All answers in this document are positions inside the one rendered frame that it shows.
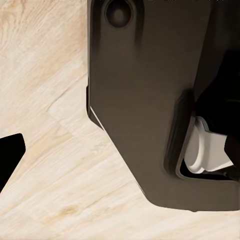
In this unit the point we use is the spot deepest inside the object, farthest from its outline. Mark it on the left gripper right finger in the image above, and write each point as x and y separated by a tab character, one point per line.
232	149

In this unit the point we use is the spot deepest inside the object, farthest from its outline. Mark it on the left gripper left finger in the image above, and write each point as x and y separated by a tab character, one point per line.
12	149

